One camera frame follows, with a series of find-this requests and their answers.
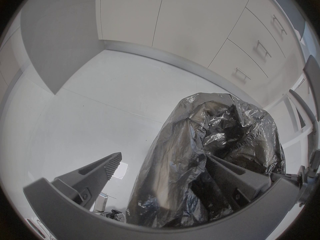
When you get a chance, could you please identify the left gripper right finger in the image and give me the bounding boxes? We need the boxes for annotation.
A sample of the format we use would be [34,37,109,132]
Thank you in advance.
[206,155,272,213]

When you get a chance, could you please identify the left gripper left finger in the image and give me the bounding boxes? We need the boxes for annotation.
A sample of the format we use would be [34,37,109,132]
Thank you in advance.
[51,152,122,211]

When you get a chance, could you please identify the black plastic bag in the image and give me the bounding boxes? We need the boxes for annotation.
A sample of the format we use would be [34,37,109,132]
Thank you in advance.
[126,92,286,228]

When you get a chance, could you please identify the crumpled black plastic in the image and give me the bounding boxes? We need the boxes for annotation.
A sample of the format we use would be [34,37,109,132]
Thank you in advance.
[110,209,125,221]

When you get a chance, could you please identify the grey chair with white legs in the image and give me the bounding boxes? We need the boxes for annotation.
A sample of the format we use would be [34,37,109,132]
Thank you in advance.
[282,55,320,139]

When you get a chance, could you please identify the cream cabinet with drawers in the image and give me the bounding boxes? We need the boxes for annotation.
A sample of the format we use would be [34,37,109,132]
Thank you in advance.
[96,0,309,109]

